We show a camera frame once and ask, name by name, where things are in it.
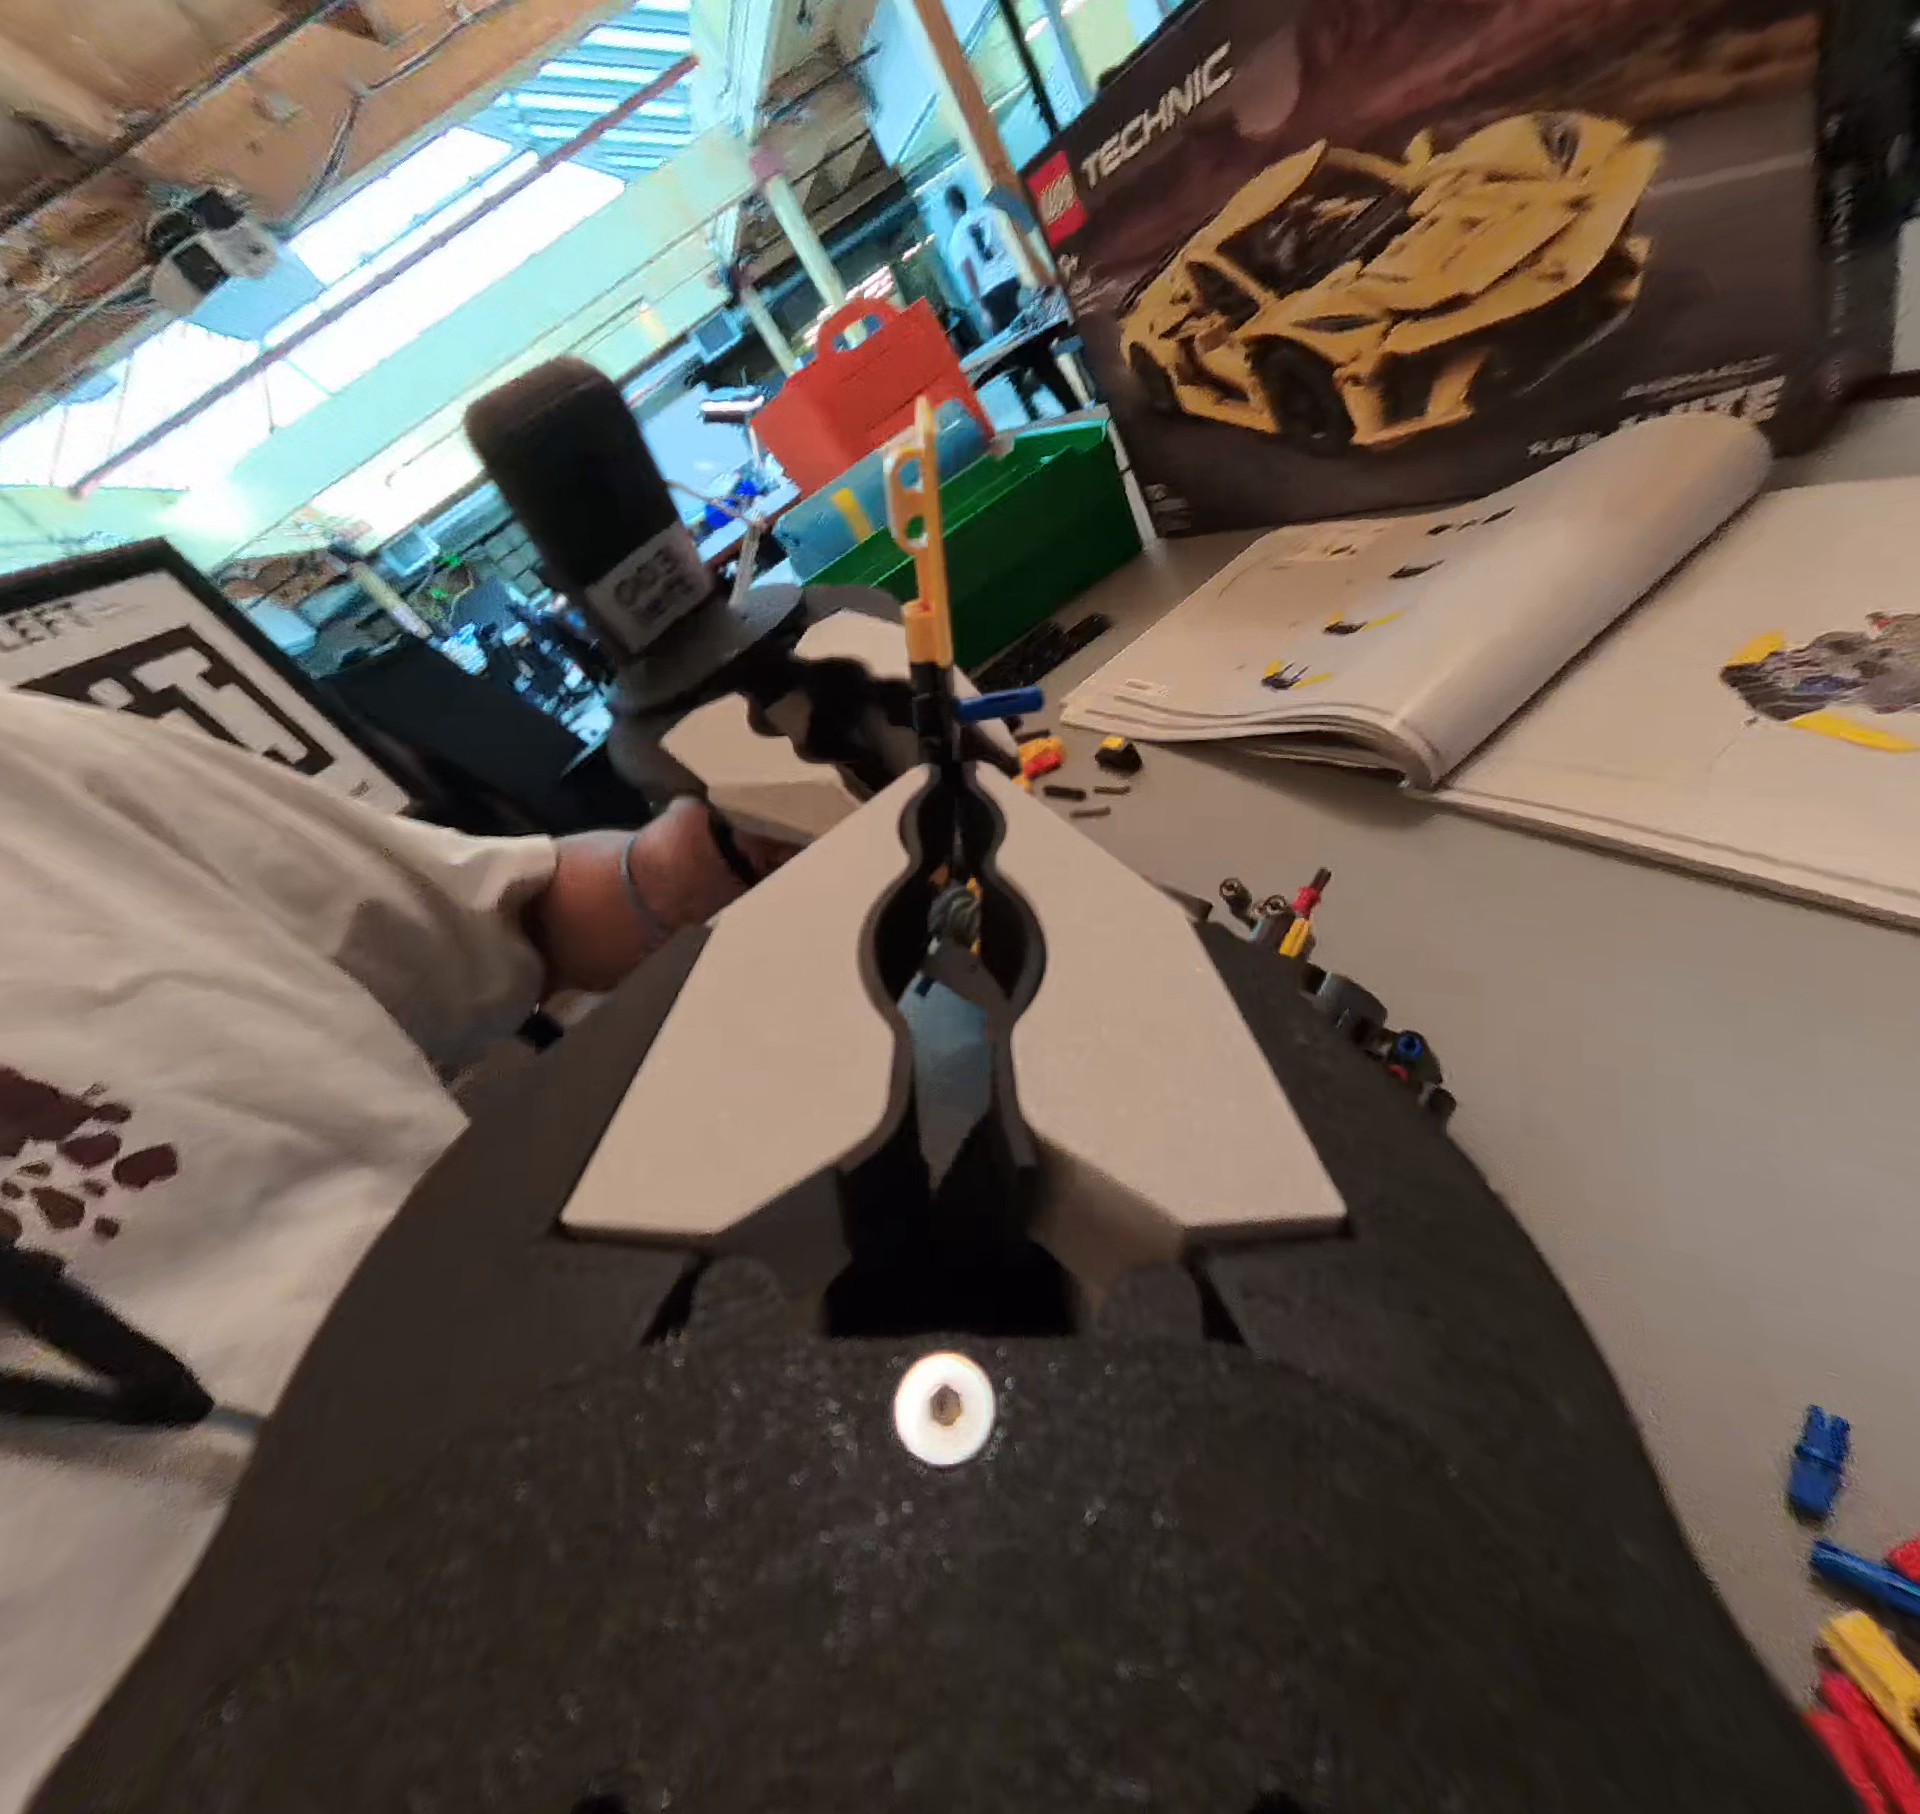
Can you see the green plastic bin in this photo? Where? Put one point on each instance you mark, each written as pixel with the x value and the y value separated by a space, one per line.
pixel 1034 541

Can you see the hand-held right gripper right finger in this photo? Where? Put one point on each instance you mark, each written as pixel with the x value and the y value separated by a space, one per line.
pixel 1171 1079

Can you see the orange plastic case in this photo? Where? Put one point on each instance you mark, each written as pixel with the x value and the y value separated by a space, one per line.
pixel 855 404

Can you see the white instruction booklet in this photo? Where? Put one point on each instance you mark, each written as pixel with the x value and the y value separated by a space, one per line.
pixel 1500 615

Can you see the white ceiling mounted device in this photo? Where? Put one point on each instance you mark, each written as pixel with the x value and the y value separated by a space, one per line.
pixel 208 253

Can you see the black and yellow lego block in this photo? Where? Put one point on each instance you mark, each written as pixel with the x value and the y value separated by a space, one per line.
pixel 1117 755

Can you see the blue wrapped roll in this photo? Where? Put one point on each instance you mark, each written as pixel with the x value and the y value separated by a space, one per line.
pixel 840 532

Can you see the grey black lego chassis assembly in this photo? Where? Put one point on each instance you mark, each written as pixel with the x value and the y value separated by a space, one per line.
pixel 1349 1005

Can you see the lego set box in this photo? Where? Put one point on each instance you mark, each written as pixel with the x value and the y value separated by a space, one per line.
pixel 1425 270

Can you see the white printed t-shirt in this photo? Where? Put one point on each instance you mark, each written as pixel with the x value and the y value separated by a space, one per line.
pixel 225 945

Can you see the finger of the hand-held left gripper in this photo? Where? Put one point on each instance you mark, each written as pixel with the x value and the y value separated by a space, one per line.
pixel 750 773
pixel 855 643

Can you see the yellow and black lego arc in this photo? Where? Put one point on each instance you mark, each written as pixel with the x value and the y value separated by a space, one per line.
pixel 929 621

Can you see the blue wristband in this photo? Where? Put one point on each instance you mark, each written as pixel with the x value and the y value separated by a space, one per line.
pixel 637 891

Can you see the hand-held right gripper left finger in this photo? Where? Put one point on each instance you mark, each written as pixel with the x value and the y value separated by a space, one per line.
pixel 750 1079

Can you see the black lego beams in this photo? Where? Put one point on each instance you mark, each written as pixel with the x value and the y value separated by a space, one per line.
pixel 1048 648

